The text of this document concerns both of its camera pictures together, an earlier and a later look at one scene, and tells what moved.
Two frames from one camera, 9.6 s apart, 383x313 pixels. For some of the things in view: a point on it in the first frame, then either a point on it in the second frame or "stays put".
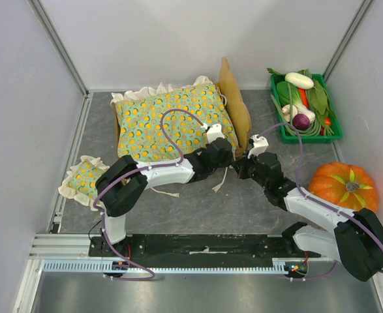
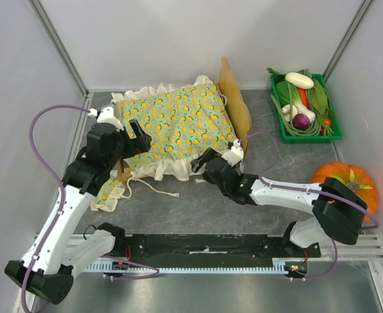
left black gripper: [228, 161] to [136, 145]
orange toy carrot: [304, 97] stays put
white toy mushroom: [286, 111] stays put
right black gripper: [247, 165] to [209, 163]
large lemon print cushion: [136, 115] stays put
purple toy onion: [301, 121] stays put
